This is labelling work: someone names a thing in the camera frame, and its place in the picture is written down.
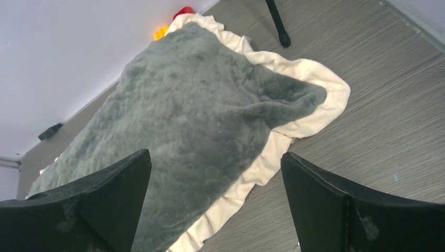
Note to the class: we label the small black wall bracket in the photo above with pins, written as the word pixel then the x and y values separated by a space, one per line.
pixel 49 132

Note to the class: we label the red block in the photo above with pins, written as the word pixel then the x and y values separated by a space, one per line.
pixel 184 10

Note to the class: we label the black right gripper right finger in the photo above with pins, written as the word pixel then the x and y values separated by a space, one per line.
pixel 332 213

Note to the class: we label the black music stand tripod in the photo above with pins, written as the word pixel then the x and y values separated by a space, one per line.
pixel 284 38

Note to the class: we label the orange block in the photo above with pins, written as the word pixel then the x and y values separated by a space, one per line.
pixel 160 33

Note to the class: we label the grey pillowcase with cream frill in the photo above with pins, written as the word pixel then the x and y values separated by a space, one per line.
pixel 216 117

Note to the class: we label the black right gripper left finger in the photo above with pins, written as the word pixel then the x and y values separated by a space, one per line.
pixel 98 212

